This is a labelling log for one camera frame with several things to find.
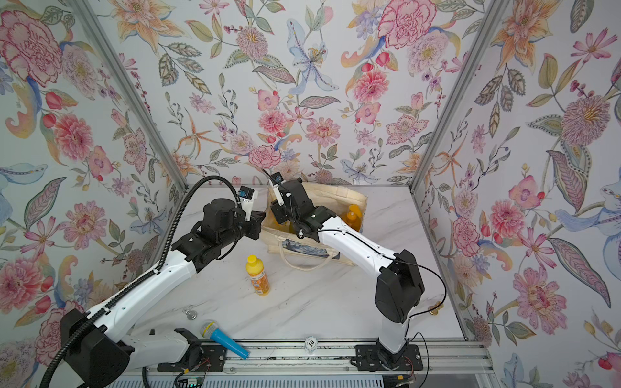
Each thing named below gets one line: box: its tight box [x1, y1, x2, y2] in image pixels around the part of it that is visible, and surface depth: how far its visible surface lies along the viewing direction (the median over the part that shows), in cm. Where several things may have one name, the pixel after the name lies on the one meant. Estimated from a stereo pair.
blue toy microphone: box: [200, 320, 251, 360], surface depth 77 cm
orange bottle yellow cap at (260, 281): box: [245, 254, 271, 297], surface depth 75 cm
